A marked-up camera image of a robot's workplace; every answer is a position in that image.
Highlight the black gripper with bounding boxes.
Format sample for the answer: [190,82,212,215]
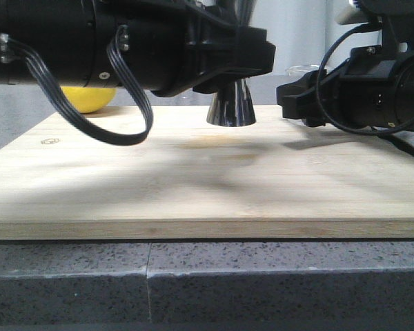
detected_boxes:
[277,46,400,128]
[152,1,275,97]

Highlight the steel cocktail jigger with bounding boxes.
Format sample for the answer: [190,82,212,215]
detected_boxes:
[206,1,256,127]

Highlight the clear glass beaker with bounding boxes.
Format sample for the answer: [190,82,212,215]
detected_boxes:
[286,64,320,77]

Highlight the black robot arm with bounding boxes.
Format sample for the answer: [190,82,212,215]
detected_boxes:
[0,1,275,97]
[277,1,414,136]

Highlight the grey curtain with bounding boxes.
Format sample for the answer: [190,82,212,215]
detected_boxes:
[233,0,414,77]

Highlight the light wooden cutting board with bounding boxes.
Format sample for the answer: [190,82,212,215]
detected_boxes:
[0,106,414,240]

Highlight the yellow lemon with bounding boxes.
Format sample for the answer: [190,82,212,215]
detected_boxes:
[61,86,117,114]

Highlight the thin black cable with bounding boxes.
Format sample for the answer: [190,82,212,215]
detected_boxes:
[315,23,414,134]

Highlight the black ribbon cable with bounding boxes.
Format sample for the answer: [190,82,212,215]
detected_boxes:
[0,23,155,146]

